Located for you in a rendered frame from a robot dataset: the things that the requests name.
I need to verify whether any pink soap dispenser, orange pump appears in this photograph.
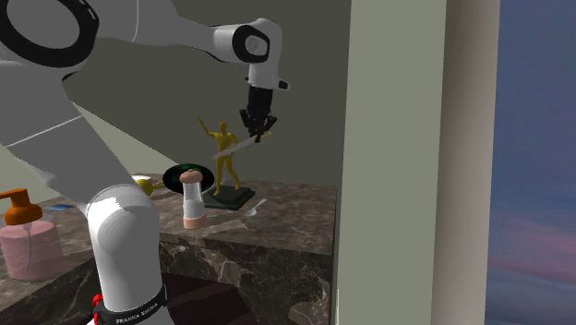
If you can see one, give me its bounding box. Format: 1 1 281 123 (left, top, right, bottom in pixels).
0 187 66 283

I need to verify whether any gold figure on dark base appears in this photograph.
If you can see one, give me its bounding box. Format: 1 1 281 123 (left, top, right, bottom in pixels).
197 116 257 211

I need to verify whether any clear grinder with pink ends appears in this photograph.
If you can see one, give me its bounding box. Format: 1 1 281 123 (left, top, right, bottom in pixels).
178 169 209 231

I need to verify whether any white knife with pale handle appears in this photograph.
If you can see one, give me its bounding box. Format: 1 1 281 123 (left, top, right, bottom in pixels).
211 130 275 161

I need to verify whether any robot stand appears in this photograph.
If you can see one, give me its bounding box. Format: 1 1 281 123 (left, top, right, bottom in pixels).
159 271 254 325

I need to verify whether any dark green plate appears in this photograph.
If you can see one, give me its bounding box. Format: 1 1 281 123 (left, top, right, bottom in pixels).
162 162 217 196

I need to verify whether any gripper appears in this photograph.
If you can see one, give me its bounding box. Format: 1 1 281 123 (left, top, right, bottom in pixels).
239 84 278 144

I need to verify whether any white spoon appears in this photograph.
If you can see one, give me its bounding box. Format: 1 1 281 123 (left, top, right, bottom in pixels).
244 198 269 218

